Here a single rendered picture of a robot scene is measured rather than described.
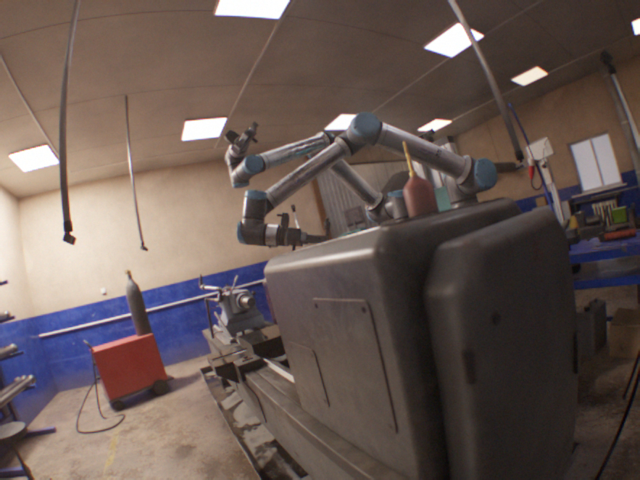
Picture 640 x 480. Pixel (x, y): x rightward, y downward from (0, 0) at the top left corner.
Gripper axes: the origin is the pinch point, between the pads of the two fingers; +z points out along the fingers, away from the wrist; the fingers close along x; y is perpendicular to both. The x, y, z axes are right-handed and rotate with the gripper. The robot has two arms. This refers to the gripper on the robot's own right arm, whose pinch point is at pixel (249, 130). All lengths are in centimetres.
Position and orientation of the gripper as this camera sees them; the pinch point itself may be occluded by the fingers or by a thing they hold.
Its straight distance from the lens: 144.0
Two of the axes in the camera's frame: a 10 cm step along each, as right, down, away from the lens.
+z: 4.7, -1.4, -8.7
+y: 7.4, 6.0, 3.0
